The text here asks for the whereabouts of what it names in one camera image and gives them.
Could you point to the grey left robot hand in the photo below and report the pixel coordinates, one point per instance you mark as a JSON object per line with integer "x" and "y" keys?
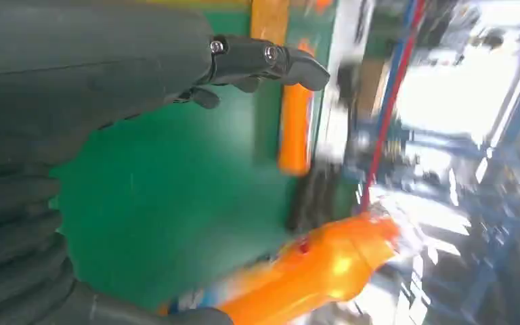
{"x": 85, "y": 67}

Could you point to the green mat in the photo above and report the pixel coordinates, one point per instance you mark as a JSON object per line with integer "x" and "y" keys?
{"x": 175, "y": 188}

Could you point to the yellow sheet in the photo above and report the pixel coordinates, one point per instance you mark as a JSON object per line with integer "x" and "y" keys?
{"x": 269, "y": 20}

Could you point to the open black foam case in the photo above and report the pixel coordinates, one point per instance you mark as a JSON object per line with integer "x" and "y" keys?
{"x": 311, "y": 202}

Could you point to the red and blue rail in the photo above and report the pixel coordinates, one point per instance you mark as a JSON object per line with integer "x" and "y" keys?
{"x": 390, "y": 98}

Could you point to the white table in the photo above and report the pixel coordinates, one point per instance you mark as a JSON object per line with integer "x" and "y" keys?
{"x": 336, "y": 112}

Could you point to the orange drink bottle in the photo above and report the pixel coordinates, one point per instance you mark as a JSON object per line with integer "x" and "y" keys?
{"x": 314, "y": 269}
{"x": 295, "y": 130}

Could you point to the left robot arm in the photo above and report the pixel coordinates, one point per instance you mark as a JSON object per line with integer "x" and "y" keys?
{"x": 13, "y": 242}

